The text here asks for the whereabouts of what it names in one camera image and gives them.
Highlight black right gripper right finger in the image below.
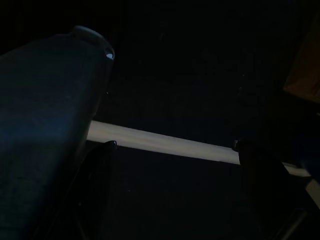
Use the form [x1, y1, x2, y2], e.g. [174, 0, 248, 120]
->
[232, 138, 313, 240]

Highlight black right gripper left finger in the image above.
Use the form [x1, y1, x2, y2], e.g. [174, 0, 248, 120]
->
[37, 140, 121, 240]

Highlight black floor mat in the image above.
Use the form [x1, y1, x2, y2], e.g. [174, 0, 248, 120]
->
[92, 0, 320, 166]
[84, 141, 308, 240]

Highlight brown cardboard box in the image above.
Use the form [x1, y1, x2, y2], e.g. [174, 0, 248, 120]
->
[282, 9, 320, 104]

